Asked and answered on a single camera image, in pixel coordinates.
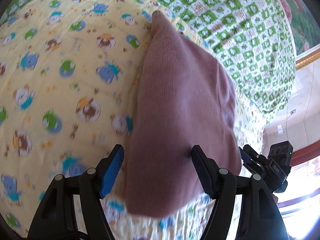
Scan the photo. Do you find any pink knit sweater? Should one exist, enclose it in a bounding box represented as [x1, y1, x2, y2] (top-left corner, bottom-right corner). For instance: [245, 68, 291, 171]
[125, 11, 242, 218]

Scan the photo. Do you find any green white checkered bedsheet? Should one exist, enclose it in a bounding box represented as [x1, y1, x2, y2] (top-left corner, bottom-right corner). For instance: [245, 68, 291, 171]
[1, 0, 296, 120]

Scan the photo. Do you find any yellow cartoon animal quilt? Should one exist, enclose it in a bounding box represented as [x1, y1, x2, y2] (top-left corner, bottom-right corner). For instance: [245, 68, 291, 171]
[0, 0, 267, 240]

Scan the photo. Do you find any red wooden window frame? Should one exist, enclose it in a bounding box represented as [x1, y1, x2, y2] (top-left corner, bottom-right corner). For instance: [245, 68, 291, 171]
[276, 139, 320, 205]

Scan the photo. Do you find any wall socket with white cable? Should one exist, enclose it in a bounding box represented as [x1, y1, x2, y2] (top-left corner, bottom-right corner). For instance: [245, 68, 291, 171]
[276, 108, 297, 134]

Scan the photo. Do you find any floral picture gold frame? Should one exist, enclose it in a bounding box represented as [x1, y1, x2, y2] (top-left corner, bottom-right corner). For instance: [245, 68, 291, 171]
[280, 0, 319, 70]

